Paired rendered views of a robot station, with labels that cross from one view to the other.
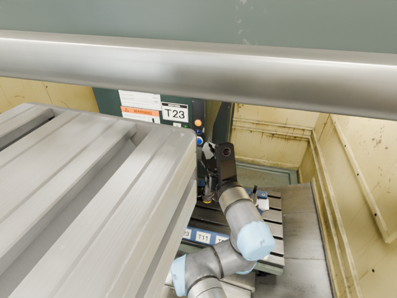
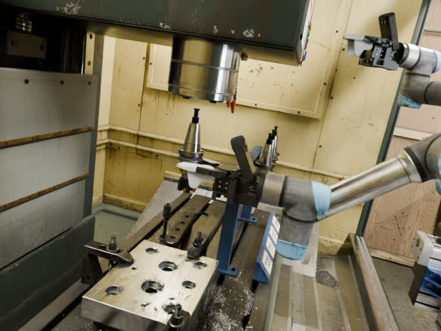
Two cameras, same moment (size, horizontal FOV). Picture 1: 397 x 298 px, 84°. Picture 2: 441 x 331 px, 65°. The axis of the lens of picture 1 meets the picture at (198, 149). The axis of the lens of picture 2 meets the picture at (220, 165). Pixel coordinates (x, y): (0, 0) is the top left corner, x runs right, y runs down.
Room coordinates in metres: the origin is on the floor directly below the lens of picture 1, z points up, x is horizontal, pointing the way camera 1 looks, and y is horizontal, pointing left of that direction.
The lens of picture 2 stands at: (0.92, 1.06, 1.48)
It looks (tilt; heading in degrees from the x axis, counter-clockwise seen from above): 14 degrees down; 267
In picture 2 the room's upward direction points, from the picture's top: 10 degrees clockwise
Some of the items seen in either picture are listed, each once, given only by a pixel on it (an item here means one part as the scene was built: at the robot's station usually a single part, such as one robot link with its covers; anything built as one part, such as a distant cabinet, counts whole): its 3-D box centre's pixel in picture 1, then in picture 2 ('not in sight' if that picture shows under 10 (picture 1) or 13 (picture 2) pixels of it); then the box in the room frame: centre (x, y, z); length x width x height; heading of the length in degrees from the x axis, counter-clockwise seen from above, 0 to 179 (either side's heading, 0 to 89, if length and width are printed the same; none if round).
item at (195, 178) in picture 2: not in sight; (193, 176); (0.94, 0.27, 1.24); 0.09 x 0.03 x 0.06; 0
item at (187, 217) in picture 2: not in sight; (179, 234); (0.97, -0.03, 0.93); 0.26 x 0.05 x 0.06; 81
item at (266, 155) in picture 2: (207, 187); (266, 153); (0.73, -0.04, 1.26); 0.04 x 0.04 x 0.07
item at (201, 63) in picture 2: not in sight; (203, 71); (0.96, 0.24, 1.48); 0.16 x 0.16 x 0.12
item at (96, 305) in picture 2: not in sight; (159, 284); (0.99, 0.32, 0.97); 0.29 x 0.23 x 0.05; 76
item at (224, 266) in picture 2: not in sight; (229, 226); (0.82, 0.10, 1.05); 0.10 x 0.05 x 0.30; 166
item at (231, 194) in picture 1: (236, 201); (402, 55); (0.35, -0.09, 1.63); 0.08 x 0.05 x 0.08; 106
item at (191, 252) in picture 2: not in sight; (196, 253); (0.91, 0.16, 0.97); 0.13 x 0.03 x 0.15; 76
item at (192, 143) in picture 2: not in sight; (193, 136); (0.96, 0.23, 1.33); 0.04 x 0.04 x 0.07
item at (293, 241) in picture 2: not in sight; (294, 231); (0.68, 0.28, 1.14); 0.11 x 0.08 x 0.11; 76
